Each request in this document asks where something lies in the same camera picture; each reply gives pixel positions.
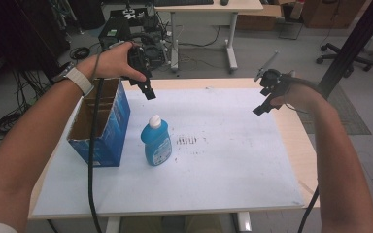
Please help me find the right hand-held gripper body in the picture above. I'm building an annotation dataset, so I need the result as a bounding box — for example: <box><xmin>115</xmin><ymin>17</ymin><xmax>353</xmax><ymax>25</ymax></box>
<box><xmin>253</xmin><ymin>50</ymin><xmax>296</xmax><ymax>98</ymax></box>

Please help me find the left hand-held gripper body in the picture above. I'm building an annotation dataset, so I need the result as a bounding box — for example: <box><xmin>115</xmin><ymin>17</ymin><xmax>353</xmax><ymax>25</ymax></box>
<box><xmin>127</xmin><ymin>46</ymin><xmax>153</xmax><ymax>79</ymax></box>

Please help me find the blue cardboard box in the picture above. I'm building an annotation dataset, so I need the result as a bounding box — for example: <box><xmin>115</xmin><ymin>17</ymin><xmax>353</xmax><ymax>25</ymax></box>
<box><xmin>66</xmin><ymin>77</ymin><xmax>132</xmax><ymax>168</ymax></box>

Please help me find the blue dish soap bottle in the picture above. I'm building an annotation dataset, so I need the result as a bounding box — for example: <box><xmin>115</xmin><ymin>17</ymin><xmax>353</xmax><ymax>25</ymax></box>
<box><xmin>140</xmin><ymin>114</ymin><xmax>173</xmax><ymax>167</ymax></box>

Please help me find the person's left hand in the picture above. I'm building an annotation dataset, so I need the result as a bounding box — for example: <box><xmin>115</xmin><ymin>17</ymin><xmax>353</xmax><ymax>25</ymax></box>
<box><xmin>77</xmin><ymin>42</ymin><xmax>148</xmax><ymax>89</ymax></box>

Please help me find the person's right hand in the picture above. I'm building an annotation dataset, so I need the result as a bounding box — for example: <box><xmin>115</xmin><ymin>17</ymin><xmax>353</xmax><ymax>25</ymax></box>
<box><xmin>269</xmin><ymin>83</ymin><xmax>330</xmax><ymax>115</ymax></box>

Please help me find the open computer case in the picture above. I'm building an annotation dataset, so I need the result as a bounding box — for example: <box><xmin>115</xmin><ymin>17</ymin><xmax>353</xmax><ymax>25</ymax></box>
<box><xmin>140</xmin><ymin>22</ymin><xmax>171</xmax><ymax>70</ymax></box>

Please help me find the black computer tower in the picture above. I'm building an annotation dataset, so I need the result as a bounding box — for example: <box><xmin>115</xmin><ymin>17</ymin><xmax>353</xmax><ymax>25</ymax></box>
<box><xmin>97</xmin><ymin>14</ymin><xmax>134</xmax><ymax>52</ymax></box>

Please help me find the brown cardboard box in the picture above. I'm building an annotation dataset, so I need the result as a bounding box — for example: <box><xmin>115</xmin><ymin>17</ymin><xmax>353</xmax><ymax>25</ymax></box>
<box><xmin>235</xmin><ymin>3</ymin><xmax>285</xmax><ymax>32</ymax></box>

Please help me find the wristwatch with white band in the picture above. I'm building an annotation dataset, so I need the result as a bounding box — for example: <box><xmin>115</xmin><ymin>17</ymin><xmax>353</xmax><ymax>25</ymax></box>
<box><xmin>51</xmin><ymin>62</ymin><xmax>95</xmax><ymax>98</ymax></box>

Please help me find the black keyboard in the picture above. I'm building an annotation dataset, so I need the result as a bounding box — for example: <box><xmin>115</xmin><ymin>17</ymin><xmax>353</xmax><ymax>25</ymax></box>
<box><xmin>153</xmin><ymin>0</ymin><xmax>215</xmax><ymax>8</ymax></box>

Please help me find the black office chair base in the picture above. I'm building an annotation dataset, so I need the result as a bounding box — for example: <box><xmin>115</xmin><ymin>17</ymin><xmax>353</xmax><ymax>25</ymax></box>
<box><xmin>315</xmin><ymin>42</ymin><xmax>373</xmax><ymax>79</ymax></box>

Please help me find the grey floor mat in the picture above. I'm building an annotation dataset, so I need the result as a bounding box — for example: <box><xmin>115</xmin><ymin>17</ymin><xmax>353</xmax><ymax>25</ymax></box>
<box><xmin>295</xmin><ymin>84</ymin><xmax>373</xmax><ymax>136</ymax></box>

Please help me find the white desk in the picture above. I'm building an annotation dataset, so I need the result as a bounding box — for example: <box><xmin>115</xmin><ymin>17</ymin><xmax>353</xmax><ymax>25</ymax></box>
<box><xmin>153</xmin><ymin>0</ymin><xmax>265</xmax><ymax>74</ymax></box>

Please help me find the brown wooden cabinet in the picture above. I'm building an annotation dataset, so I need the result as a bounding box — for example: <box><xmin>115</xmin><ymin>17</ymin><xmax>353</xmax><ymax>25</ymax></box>
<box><xmin>300</xmin><ymin>0</ymin><xmax>369</xmax><ymax>30</ymax></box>

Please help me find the white table leg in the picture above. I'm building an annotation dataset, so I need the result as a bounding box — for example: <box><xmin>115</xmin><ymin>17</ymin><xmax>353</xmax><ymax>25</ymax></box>
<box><xmin>104</xmin><ymin>216</ymin><xmax>122</xmax><ymax>233</ymax></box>
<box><xmin>235</xmin><ymin>212</ymin><xmax>253</xmax><ymax>233</ymax></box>

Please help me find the dark curtain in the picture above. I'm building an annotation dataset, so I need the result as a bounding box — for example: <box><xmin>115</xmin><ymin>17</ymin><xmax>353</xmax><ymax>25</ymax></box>
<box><xmin>0</xmin><ymin>0</ymin><xmax>72</xmax><ymax>83</ymax></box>

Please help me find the black wire stand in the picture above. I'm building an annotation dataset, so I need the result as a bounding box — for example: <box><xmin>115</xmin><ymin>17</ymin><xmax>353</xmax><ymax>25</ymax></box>
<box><xmin>277</xmin><ymin>12</ymin><xmax>306</xmax><ymax>41</ymax></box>

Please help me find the small black cable coil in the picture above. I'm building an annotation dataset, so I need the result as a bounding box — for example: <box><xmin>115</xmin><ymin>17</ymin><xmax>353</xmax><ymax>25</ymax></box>
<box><xmin>69</xmin><ymin>46</ymin><xmax>92</xmax><ymax>61</ymax></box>

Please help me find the left hand-held gripper cable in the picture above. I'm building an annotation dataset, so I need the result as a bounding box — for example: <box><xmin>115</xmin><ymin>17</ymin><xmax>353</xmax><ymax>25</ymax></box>
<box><xmin>87</xmin><ymin>45</ymin><xmax>118</xmax><ymax>233</ymax></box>

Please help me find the hand-held gripper cable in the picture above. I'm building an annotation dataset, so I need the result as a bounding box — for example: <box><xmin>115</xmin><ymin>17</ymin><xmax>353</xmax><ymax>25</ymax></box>
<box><xmin>283</xmin><ymin>76</ymin><xmax>328</xmax><ymax>233</ymax></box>
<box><xmin>87</xmin><ymin>45</ymin><xmax>118</xmax><ymax>233</ymax></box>

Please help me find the black metal post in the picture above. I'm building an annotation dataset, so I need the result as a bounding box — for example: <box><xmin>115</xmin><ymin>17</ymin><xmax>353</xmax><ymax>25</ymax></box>
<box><xmin>317</xmin><ymin>0</ymin><xmax>373</xmax><ymax>100</ymax></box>

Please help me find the right hand-held gripper cable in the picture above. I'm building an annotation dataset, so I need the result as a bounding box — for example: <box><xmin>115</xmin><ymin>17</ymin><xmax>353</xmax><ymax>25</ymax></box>
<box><xmin>283</xmin><ymin>76</ymin><xmax>328</xmax><ymax>233</ymax></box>

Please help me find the black cable bundle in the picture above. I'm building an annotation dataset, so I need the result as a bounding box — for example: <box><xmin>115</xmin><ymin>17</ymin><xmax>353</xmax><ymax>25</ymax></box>
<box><xmin>0</xmin><ymin>68</ymin><xmax>51</xmax><ymax>142</ymax></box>

